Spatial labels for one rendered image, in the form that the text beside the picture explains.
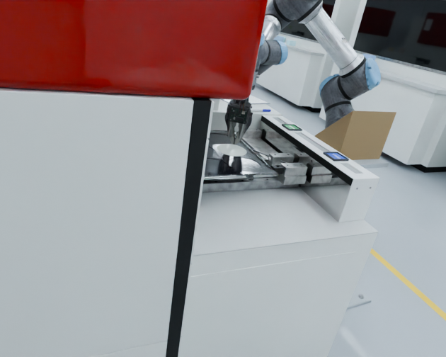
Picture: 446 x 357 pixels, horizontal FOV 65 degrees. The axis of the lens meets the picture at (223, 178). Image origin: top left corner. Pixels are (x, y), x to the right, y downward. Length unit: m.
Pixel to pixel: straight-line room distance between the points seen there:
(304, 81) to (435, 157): 2.31
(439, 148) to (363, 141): 2.87
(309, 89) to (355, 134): 4.36
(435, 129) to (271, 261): 3.61
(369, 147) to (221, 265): 0.97
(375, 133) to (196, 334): 1.08
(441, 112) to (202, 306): 3.73
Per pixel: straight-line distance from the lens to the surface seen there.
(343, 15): 5.85
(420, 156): 4.40
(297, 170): 1.12
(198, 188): 0.46
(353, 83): 1.59
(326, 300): 1.15
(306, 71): 5.76
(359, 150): 1.59
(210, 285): 0.88
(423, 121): 4.19
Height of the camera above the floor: 1.32
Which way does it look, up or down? 26 degrees down
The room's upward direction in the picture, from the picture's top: 9 degrees clockwise
